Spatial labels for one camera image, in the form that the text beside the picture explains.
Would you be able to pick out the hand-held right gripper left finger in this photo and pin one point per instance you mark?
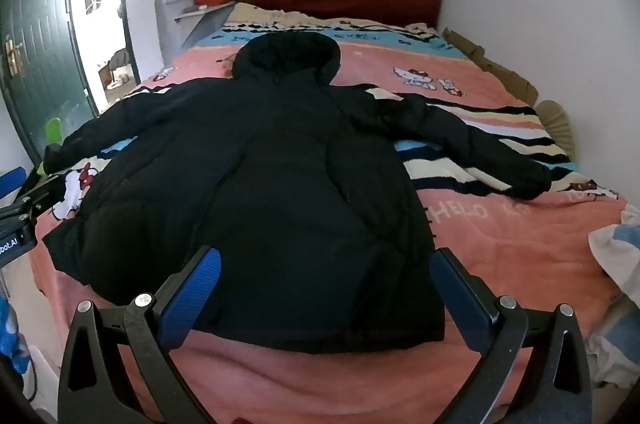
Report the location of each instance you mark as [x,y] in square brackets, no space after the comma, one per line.
[192,299]

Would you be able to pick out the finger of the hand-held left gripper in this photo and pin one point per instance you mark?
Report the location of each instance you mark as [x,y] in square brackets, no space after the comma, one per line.
[12,184]
[46,191]

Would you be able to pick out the dark green door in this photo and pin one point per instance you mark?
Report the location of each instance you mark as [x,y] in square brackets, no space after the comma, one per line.
[35,53]

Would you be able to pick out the white and blue clothes pile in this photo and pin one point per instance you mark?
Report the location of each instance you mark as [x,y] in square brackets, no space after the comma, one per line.
[617,284]

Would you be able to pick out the white wall shelf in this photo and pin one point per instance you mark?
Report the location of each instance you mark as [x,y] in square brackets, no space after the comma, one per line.
[202,9]

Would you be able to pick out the blue patterned cloth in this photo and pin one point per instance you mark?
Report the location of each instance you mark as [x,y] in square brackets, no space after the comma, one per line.
[7,334]

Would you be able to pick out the cardboard box with clutter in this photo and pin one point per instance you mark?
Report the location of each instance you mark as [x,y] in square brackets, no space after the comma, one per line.
[112,71]

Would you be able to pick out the beige woven fan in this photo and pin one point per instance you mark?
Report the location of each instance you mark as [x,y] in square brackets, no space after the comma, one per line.
[557,121]

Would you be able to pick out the black hooded puffer jacket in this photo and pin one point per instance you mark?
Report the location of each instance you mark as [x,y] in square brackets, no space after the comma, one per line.
[270,184]

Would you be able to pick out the green plastic object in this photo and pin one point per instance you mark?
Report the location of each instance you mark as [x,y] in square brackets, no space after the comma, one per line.
[52,129]

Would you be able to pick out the pink striped printed blanket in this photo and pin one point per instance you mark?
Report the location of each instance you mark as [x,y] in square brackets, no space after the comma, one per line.
[480,234]

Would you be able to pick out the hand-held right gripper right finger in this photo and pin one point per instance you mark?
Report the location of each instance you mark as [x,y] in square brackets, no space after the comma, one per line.
[462,304]

